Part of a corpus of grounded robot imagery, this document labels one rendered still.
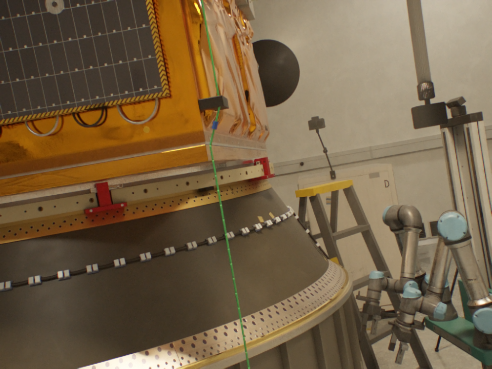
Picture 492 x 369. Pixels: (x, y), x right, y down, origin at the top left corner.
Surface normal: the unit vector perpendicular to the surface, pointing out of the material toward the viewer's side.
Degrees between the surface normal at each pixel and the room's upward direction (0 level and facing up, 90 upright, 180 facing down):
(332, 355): 90
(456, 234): 80
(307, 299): 43
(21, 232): 62
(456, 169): 90
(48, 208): 90
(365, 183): 90
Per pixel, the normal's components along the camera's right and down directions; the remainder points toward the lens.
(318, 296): 0.46, -0.80
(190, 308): 0.37, -0.51
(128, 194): 0.43, -0.04
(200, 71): 0.69, -0.07
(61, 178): -0.11, 0.07
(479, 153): 0.11, 0.03
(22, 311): -0.02, -0.43
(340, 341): -0.40, 0.11
